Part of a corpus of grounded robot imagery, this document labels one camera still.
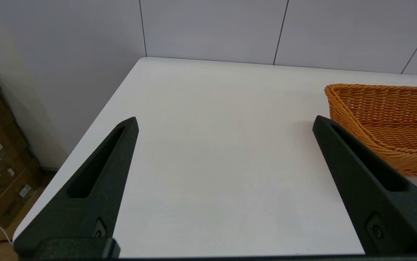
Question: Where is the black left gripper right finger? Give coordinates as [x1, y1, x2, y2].
[312, 116, 417, 255]

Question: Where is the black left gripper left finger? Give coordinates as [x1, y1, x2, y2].
[14, 117, 139, 256]

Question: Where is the orange woven wicker basket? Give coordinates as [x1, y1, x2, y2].
[325, 84, 417, 178]

